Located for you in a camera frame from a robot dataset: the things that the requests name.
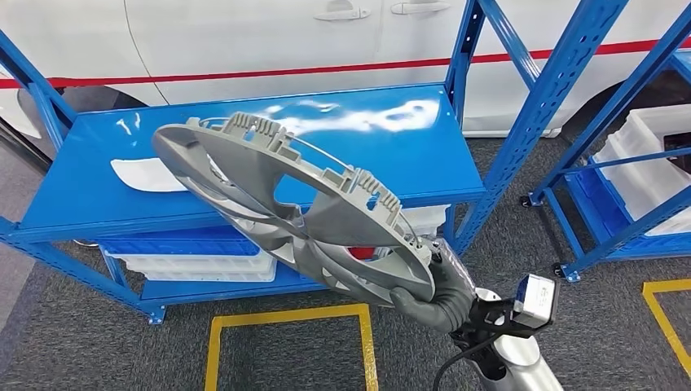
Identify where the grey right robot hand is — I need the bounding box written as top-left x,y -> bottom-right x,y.
390,237 -> 479,334

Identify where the grey plastic wheel hubcap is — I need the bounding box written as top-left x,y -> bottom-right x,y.
152,112 -> 436,309

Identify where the blue steel shelf rack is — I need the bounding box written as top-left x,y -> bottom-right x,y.
0,0 -> 630,326
521,11 -> 691,283

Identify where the white plastic trim part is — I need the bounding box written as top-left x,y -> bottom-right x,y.
110,157 -> 190,194

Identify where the white plastic crate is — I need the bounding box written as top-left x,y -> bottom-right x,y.
105,250 -> 278,283
593,103 -> 691,237
402,204 -> 451,237

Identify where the blue plastic crate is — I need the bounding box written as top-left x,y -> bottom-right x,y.
564,161 -> 638,249
97,226 -> 263,257

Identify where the red barrier belt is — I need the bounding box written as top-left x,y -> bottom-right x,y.
0,38 -> 691,90

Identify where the white car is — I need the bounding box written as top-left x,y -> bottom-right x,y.
0,0 -> 691,138

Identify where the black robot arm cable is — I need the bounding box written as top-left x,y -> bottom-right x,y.
431,332 -> 504,391

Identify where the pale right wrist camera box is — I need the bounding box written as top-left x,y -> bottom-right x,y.
511,273 -> 559,331

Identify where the white car door handle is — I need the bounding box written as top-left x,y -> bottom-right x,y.
313,0 -> 372,23
390,0 -> 451,15

